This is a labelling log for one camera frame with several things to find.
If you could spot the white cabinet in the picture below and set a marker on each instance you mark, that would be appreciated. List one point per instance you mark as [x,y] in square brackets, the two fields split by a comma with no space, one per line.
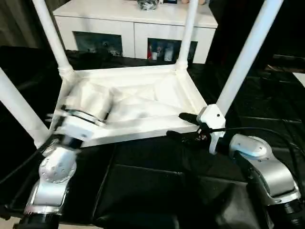
[107,21]

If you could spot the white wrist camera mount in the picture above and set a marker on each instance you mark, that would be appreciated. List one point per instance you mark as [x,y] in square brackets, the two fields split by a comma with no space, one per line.
[213,114]
[74,128]

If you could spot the black side table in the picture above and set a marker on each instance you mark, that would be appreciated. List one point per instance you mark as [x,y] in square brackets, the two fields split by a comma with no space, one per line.
[288,62]

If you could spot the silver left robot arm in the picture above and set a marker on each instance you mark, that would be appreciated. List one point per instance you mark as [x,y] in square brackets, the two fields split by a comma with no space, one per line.
[54,171]

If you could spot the white flat board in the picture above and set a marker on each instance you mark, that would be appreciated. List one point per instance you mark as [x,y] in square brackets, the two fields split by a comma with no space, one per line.
[299,78]

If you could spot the white plastic table leg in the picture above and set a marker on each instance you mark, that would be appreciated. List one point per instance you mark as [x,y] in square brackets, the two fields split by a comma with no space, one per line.
[52,35]
[243,59]
[188,35]
[19,102]

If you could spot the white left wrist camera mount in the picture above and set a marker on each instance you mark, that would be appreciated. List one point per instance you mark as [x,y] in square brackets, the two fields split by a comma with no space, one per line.
[74,128]

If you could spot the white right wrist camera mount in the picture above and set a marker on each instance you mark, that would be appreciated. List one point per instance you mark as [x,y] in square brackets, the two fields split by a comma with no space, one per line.
[213,114]

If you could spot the small white bottle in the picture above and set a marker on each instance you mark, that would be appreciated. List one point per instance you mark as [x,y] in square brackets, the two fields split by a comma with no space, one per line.
[168,53]
[154,56]

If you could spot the black mat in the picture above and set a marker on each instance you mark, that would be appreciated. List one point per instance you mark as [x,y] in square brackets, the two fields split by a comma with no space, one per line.
[155,179]

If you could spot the dark patterned ornament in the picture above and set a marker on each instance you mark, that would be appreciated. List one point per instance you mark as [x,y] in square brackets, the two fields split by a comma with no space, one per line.
[147,4]

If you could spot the grey curtain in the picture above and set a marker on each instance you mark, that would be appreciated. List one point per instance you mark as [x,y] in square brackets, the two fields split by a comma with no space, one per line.
[14,23]

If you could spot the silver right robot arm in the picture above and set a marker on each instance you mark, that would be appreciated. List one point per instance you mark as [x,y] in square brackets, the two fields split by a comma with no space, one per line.
[274,171]

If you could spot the small red item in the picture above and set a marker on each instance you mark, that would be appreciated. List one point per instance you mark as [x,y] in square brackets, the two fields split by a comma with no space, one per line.
[149,51]

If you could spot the white plastic table top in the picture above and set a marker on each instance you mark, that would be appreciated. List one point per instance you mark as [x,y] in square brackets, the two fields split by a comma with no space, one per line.
[131,78]

